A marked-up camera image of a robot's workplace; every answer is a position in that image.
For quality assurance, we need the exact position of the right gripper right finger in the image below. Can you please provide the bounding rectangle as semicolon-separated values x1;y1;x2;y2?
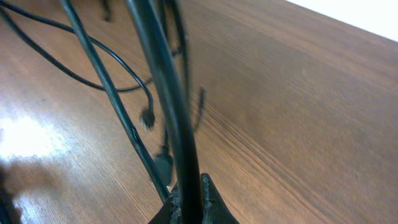
200;173;239;224

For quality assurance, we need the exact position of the thin black cable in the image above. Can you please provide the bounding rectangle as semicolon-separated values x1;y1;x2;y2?
0;0;206;131

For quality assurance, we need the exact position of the thick black cable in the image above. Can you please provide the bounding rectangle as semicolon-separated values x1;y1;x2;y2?
58;0;205;224

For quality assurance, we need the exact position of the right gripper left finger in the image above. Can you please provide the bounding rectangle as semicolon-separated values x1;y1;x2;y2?
149;183;180;224

